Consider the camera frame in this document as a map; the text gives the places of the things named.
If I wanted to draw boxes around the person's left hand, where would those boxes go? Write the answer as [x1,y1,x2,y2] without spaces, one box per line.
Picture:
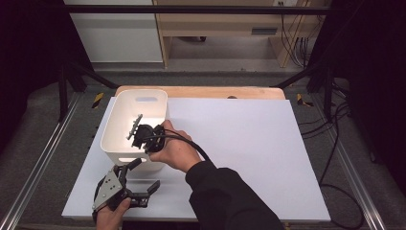
[95,196,132,230]

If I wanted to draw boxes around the black floor cables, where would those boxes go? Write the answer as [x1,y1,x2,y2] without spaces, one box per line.
[299,80,352,140]

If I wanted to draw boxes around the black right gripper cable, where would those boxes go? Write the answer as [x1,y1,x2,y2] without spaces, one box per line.
[140,128,213,163]

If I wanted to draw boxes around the white plastic bin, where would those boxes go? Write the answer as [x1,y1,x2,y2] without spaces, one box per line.
[100,88,170,173]

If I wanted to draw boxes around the black curtain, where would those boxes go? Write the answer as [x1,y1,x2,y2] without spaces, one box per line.
[305,0,406,193]
[0,0,97,154]

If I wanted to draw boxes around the person's right hand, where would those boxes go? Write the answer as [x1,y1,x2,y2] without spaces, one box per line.
[148,119,203,174]

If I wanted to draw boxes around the light wooden desk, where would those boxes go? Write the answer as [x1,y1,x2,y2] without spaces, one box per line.
[152,0,331,69]

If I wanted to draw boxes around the black floor cable loop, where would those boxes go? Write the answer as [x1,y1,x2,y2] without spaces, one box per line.
[319,102,366,230]

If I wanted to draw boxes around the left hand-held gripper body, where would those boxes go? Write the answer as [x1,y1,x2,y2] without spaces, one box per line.
[91,164,151,213]

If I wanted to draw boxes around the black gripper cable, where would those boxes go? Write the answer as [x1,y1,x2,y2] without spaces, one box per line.
[91,177,107,221]
[140,128,213,163]

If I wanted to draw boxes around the metal floor rail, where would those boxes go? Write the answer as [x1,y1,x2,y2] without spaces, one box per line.
[0,92,81,230]
[310,95,388,230]

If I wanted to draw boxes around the hanging black cable bundle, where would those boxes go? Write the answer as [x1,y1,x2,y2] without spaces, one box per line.
[280,3,312,69]

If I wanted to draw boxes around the wooden table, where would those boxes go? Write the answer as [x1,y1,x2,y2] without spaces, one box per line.
[114,84,286,101]

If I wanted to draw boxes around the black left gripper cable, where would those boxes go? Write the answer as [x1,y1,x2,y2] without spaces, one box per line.
[91,177,107,221]

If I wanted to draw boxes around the black metal stand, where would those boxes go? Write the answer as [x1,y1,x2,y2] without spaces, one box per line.
[271,60,337,123]
[56,60,120,123]

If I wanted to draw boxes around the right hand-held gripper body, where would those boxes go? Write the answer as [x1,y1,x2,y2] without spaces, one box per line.
[125,113,168,154]

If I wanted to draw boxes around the black horizontal frame bar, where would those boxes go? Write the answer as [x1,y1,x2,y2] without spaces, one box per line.
[63,4,333,15]

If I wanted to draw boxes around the white cabinet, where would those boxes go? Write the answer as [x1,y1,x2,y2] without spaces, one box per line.
[63,0,164,63]

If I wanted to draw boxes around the yellow black floor tape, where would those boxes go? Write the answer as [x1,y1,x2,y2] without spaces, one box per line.
[296,93,316,108]
[91,92,105,110]

